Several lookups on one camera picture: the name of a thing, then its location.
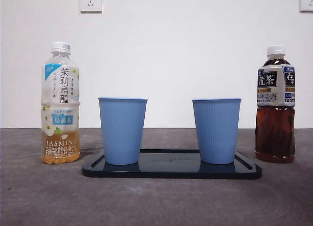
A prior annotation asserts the jasmine tea bottle white label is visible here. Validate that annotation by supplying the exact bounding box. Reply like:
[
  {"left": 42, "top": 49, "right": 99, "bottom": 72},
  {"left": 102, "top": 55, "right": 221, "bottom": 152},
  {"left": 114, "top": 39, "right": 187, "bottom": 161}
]
[{"left": 41, "top": 42, "right": 81, "bottom": 165}]

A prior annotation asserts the dark oolong tea bottle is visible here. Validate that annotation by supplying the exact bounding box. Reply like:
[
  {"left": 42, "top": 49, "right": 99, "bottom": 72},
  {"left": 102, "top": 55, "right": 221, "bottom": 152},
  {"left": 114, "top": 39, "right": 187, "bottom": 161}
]
[{"left": 255, "top": 45, "right": 296, "bottom": 164}]

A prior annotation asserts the light blue ribbed cup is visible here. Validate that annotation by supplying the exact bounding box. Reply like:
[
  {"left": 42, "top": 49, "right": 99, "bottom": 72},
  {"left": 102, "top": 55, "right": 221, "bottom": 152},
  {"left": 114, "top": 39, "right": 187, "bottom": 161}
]
[
  {"left": 192, "top": 98, "right": 242, "bottom": 165},
  {"left": 98, "top": 97, "right": 148, "bottom": 165}
]

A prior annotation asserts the dark blue flat tray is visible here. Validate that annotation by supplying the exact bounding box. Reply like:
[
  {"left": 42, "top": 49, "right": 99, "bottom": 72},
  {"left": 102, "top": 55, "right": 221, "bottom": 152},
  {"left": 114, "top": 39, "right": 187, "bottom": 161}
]
[{"left": 82, "top": 149, "right": 263, "bottom": 180}]

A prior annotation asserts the white wall socket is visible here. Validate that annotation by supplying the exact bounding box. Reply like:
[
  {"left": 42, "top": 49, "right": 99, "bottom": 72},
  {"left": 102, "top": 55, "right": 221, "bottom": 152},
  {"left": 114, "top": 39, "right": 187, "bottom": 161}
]
[
  {"left": 299, "top": 0, "right": 313, "bottom": 12},
  {"left": 79, "top": 0, "right": 103, "bottom": 13}
]

